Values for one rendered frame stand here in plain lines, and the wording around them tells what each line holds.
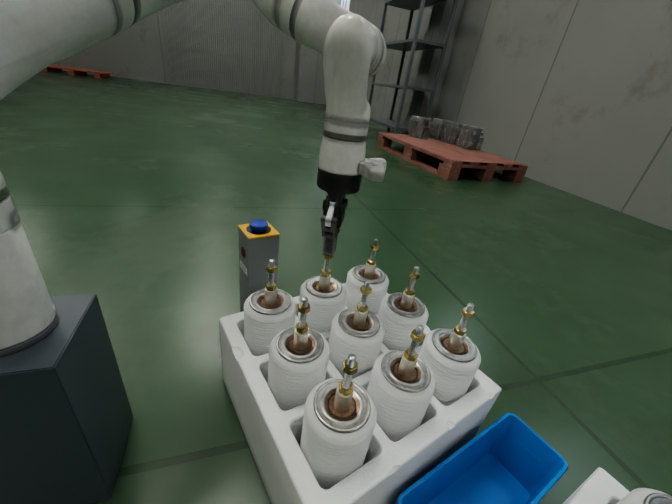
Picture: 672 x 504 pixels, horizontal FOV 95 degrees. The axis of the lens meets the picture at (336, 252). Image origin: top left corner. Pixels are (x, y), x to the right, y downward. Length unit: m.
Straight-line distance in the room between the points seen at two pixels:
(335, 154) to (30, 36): 0.34
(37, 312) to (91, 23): 0.33
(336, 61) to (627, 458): 0.97
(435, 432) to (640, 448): 0.59
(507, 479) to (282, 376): 0.49
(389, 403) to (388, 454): 0.06
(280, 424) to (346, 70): 0.50
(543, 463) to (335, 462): 0.41
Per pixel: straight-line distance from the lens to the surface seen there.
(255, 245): 0.68
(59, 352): 0.50
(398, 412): 0.51
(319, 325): 0.64
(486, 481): 0.77
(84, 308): 0.56
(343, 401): 0.43
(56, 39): 0.47
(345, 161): 0.50
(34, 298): 0.50
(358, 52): 0.47
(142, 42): 11.03
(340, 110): 0.49
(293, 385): 0.51
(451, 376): 0.57
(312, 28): 0.53
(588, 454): 0.95
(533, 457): 0.76
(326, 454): 0.46
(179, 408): 0.77
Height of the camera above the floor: 0.62
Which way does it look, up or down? 28 degrees down
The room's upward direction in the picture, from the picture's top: 8 degrees clockwise
